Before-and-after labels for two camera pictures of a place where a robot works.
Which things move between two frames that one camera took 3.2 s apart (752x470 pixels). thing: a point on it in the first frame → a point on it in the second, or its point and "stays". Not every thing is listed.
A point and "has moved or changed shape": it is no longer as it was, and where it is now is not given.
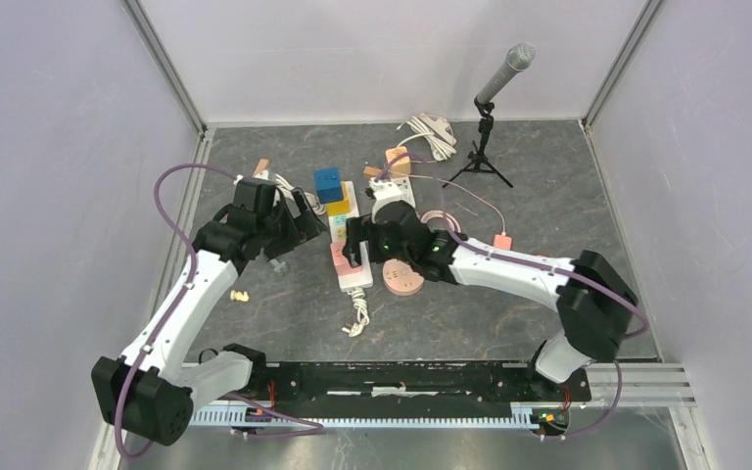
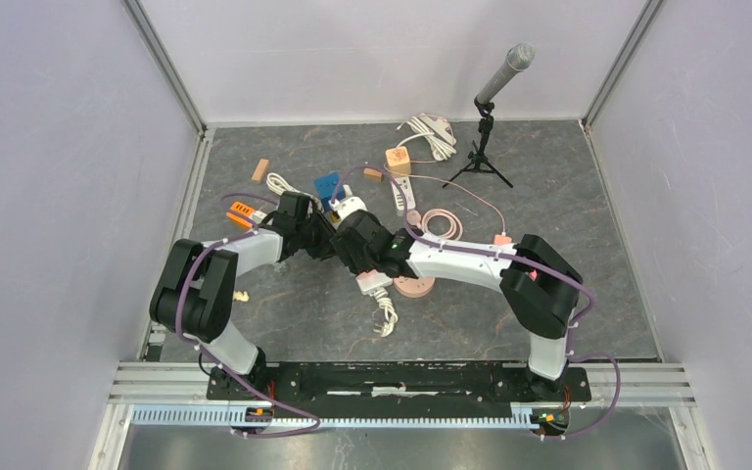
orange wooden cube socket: [403, 164] stays
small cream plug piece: [239, 296] stays
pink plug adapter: [341, 261] has moved or changed shape
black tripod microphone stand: [479, 159] stays
